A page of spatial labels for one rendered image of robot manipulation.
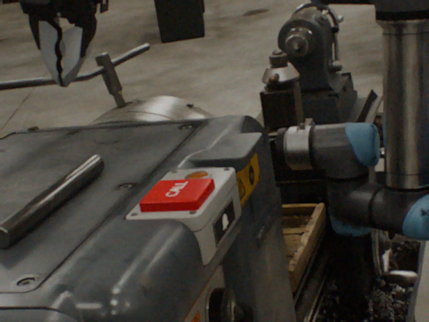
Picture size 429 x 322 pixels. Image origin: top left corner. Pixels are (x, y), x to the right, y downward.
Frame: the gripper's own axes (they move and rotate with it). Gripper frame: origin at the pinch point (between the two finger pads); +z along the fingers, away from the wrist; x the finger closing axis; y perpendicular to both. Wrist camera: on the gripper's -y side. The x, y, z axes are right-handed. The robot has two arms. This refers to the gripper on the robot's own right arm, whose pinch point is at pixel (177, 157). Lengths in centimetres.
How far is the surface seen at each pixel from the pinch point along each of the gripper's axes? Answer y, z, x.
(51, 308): -86, -24, 17
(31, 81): -33.9, 5.4, 23.1
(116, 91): -20.8, -0.6, 17.7
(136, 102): -18.9, -2.6, 15.4
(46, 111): 447, 288, -106
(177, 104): -18.1, -9.0, 14.4
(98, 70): -22.2, 0.9, 21.4
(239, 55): 591, 175, -104
